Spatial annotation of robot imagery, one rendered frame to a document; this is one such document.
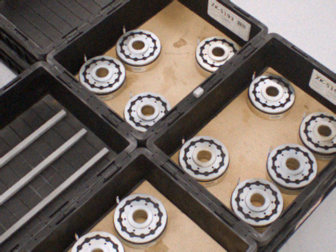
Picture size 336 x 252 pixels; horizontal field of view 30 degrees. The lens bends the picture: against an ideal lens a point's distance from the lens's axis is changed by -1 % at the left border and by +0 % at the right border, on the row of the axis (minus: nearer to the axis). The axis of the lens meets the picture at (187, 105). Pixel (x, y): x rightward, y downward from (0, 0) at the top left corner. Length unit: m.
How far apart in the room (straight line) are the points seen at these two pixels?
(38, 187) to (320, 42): 0.83
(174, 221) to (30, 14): 0.64
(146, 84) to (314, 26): 0.54
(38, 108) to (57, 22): 0.25
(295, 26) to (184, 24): 0.35
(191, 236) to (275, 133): 0.29
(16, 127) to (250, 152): 0.50
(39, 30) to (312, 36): 0.71
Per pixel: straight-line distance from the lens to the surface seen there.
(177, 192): 1.20
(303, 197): 1.18
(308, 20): 1.74
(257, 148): 1.33
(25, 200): 1.29
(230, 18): 1.44
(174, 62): 1.44
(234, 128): 1.35
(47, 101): 1.41
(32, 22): 1.55
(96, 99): 1.27
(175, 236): 1.23
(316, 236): 1.40
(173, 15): 1.53
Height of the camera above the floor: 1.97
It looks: 56 degrees down
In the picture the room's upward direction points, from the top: 2 degrees clockwise
